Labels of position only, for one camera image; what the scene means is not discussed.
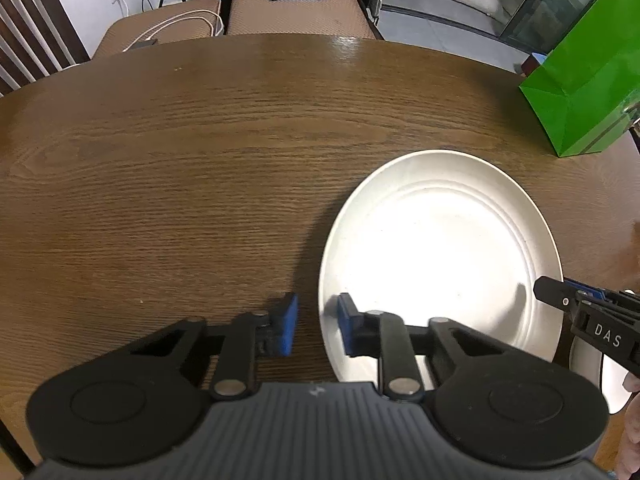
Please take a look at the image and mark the cream round plate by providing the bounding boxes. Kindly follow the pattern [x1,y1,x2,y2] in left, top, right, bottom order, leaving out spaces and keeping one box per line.
[318,150,565,383]
[567,330,630,413]

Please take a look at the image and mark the white cable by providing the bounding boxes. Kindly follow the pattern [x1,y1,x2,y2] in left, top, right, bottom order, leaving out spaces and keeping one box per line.
[122,10,224,53]

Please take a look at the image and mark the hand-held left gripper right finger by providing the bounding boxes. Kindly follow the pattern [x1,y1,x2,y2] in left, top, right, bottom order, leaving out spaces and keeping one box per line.
[336,292,516,403]

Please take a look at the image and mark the green paper bag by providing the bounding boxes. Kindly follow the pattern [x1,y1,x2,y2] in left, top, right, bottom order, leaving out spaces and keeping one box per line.
[519,0,640,158]

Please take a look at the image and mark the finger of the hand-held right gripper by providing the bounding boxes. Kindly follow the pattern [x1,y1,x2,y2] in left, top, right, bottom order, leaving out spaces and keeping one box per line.
[565,279,640,309]
[533,275,584,317]

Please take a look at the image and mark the dark wooden chair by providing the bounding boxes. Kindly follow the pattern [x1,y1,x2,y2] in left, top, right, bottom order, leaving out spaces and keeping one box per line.
[227,0,383,41]
[0,0,224,98]

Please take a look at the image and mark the glass sliding door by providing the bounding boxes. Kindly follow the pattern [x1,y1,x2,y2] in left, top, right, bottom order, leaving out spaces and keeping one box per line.
[500,0,621,51]

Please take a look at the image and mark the person's right hand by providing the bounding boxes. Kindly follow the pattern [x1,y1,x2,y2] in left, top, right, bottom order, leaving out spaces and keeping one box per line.
[614,371,640,480]

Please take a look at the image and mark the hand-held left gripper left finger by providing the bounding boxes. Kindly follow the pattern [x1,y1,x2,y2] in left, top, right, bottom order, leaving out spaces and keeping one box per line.
[117,291,300,402]

